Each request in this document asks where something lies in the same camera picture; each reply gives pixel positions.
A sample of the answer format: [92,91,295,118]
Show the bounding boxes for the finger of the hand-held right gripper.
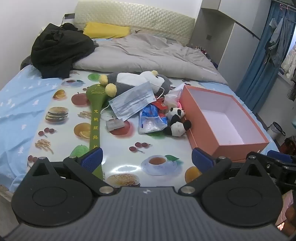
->
[267,150,294,164]
[247,152,281,172]

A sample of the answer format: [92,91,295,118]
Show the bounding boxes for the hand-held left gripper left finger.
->
[27,147,118,195]

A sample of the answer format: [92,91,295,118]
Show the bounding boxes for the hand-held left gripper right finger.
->
[178,148,268,195]

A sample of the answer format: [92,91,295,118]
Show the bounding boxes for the pink cardboard box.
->
[179,85,270,163]

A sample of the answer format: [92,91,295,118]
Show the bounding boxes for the panda plush toy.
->
[163,107,192,137]

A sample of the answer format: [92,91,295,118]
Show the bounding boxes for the blue plastic packet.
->
[139,104,168,135]

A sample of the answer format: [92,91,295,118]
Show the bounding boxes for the white plastic bag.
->
[163,84,185,109]

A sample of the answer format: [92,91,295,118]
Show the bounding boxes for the red snack packet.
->
[154,98,167,111]

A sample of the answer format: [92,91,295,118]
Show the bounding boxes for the blue face mask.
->
[102,81,166,121]

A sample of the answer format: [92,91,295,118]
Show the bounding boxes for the red brown box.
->
[280,137,296,154]

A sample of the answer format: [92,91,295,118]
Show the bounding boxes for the small trash bin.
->
[267,122,286,139]

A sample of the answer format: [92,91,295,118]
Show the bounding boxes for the small grey packet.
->
[106,119,124,130]

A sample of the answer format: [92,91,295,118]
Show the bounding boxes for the green fabric massage hammer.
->
[86,84,109,183]

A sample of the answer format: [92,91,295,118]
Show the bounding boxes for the grey striped sweater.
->
[287,81,296,102]

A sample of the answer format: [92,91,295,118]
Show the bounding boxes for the blue curtain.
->
[235,1,295,114]

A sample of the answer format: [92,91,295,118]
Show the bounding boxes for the grey white penguin plush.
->
[99,70,171,98]

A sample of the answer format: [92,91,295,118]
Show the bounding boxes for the hanging white jacket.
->
[281,44,296,80]

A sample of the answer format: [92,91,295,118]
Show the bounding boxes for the cluttered bedside items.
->
[190,45,218,68]

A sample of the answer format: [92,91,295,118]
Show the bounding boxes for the hanging denim clothes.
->
[265,17,289,67]

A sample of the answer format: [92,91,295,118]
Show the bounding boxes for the black clothing pile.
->
[31,23,96,79]

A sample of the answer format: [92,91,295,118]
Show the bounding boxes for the grey duvet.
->
[73,33,228,85]

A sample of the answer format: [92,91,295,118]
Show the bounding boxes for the white wardrobe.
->
[194,0,271,91]

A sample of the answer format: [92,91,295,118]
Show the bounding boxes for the yellow pillow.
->
[83,22,131,39]

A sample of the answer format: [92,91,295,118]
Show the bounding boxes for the cream quilted headboard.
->
[74,1,196,45]

